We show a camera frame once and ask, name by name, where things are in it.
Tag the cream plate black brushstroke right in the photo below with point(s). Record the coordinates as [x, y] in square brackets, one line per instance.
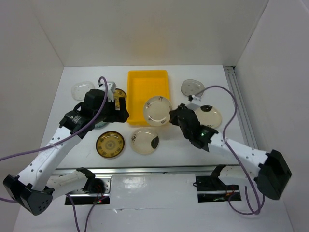
[209, 116]

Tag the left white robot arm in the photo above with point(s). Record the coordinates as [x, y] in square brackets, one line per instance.
[35, 187]

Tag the yellow plastic bin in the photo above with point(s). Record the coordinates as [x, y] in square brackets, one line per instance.
[141, 86]

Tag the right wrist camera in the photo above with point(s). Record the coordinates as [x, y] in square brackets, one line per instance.
[194, 102]

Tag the blue floral plate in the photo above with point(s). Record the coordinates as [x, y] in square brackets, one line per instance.
[100, 125]

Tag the cream plate black brushstroke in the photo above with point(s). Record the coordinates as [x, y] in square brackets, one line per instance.
[209, 116]
[144, 141]

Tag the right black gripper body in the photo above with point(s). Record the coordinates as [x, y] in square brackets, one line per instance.
[186, 134]

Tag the cream plate with characters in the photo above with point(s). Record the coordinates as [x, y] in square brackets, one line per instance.
[156, 111]

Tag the aluminium rail right side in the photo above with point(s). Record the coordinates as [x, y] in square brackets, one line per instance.
[242, 115]

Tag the yellow patterned plate upper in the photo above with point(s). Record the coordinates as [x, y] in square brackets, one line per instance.
[118, 93]

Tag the clear plastic plate left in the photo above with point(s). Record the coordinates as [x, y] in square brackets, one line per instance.
[79, 90]

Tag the yellow patterned plate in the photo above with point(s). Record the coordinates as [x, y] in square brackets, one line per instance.
[110, 145]
[118, 93]

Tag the cream plate black brushstroke lower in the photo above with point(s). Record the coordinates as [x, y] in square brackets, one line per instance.
[144, 141]

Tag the white front cover board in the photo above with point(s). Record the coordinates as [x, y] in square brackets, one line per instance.
[153, 191]

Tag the clear grey plastic plate right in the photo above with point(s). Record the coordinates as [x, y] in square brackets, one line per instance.
[192, 87]

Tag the yellow patterned plate lower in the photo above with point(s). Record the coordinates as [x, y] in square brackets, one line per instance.
[110, 145]

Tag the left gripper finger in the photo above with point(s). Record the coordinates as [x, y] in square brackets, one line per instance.
[120, 119]
[122, 110]

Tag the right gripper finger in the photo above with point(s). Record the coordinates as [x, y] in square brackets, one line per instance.
[174, 121]
[179, 109]

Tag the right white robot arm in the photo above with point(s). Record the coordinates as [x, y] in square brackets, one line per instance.
[270, 170]

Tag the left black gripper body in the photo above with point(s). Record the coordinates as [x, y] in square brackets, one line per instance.
[109, 108]

